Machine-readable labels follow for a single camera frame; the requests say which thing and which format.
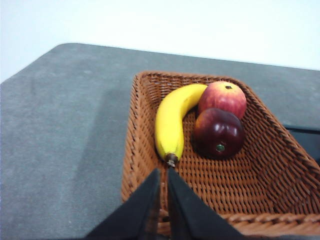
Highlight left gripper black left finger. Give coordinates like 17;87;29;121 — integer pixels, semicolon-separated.
86;167;161;240

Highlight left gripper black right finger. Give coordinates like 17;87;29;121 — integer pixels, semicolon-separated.
167;166;248;240

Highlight brown wicker basket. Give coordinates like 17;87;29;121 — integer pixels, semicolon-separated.
121;71;320;237

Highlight dark red apple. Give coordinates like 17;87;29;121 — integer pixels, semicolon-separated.
193;107;246;160

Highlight yellow banana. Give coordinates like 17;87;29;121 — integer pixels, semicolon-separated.
154;83;209;167

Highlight black rectangular tray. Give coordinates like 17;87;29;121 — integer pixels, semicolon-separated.
284;124;320;163

